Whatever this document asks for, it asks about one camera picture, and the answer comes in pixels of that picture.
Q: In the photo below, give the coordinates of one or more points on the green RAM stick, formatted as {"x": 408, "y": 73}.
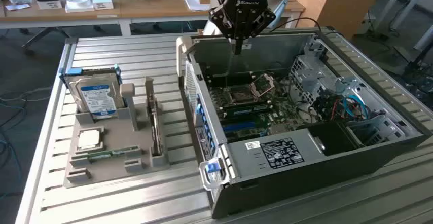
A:
{"x": 105, "y": 153}

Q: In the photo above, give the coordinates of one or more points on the white desk frame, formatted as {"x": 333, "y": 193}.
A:
{"x": 424, "y": 37}

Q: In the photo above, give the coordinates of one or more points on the grey power supply with labels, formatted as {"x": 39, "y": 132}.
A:
{"x": 244, "y": 158}

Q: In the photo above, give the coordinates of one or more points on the CPU socket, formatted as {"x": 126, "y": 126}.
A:
{"x": 242, "y": 96}

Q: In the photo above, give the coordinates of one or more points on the green motherboard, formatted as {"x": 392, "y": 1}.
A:
{"x": 270, "y": 112}

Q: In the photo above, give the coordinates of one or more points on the grey metal disk bay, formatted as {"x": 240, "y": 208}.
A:
{"x": 376, "y": 132}

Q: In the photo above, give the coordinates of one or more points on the metal socket cover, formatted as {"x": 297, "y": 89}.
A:
{"x": 262, "y": 84}

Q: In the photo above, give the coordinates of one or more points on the black open PC case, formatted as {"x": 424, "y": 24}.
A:
{"x": 304, "y": 183}

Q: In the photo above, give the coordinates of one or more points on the wooden desk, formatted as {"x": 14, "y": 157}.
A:
{"x": 51, "y": 15}

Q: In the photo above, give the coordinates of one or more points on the white box with black top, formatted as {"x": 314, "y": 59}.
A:
{"x": 48, "y": 1}

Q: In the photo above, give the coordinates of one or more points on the black desk leg with caster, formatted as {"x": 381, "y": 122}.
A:
{"x": 40, "y": 37}

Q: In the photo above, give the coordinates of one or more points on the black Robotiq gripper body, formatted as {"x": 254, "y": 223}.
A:
{"x": 246, "y": 3}

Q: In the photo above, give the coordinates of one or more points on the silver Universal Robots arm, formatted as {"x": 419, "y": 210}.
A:
{"x": 211, "y": 29}

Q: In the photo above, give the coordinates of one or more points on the blue expansion slot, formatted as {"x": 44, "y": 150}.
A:
{"x": 237, "y": 127}

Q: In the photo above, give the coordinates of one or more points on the blue case latch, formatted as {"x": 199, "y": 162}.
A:
{"x": 213, "y": 168}

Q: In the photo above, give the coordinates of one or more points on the graphics card with black cooler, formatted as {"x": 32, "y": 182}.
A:
{"x": 155, "y": 122}

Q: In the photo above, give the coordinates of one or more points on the white box with label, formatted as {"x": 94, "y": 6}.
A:
{"x": 102, "y": 2}

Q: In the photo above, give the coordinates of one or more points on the RAM stick with white label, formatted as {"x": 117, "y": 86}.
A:
{"x": 246, "y": 109}

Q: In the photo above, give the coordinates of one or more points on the hard disk with blue caddy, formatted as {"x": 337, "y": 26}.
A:
{"x": 98, "y": 97}

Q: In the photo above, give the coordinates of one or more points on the silver CPU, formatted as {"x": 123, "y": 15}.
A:
{"x": 88, "y": 139}

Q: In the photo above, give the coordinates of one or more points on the beige parts rack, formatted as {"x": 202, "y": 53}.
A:
{"x": 115, "y": 137}

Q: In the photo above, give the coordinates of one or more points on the wooden cabinet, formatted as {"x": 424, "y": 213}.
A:
{"x": 365, "y": 13}

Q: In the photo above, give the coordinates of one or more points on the perforated metal disk bay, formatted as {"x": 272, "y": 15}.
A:
{"x": 312, "y": 79}

